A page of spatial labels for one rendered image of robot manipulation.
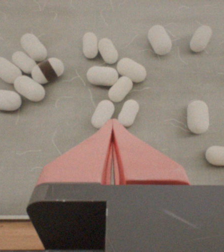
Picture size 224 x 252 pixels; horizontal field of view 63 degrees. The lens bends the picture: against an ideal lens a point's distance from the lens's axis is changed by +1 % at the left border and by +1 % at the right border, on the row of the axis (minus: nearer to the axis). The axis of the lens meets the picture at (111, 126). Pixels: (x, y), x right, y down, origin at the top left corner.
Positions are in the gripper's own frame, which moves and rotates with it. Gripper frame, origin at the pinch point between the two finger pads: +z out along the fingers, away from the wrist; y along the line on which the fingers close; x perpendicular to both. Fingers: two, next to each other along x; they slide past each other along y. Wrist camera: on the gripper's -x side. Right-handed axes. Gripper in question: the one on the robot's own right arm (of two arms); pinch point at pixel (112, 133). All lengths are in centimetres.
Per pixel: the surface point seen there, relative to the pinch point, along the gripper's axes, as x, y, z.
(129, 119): 2.8, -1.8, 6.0
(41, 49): -2.6, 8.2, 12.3
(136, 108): 2.1, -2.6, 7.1
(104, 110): 2.1, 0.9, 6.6
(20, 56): -2.0, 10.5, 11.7
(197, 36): -3.7, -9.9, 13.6
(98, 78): -0.2, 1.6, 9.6
